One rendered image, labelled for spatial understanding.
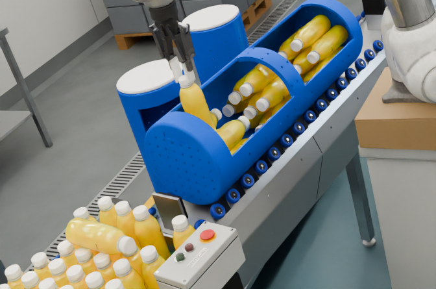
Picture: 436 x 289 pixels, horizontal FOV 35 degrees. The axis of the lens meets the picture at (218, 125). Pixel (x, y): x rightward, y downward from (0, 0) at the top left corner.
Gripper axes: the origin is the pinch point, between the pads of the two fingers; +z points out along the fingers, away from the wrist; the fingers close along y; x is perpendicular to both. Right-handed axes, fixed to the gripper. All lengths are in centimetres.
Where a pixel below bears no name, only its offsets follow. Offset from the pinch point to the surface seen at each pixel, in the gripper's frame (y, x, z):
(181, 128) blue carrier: -4.1, 10.6, 11.9
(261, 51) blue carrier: -1.8, -33.6, 10.6
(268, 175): -10.7, -11.5, 41.5
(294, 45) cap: 0, -54, 18
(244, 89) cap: -0.1, -22.8, 18.3
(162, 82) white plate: 56, -42, 30
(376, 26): 1, -113, 39
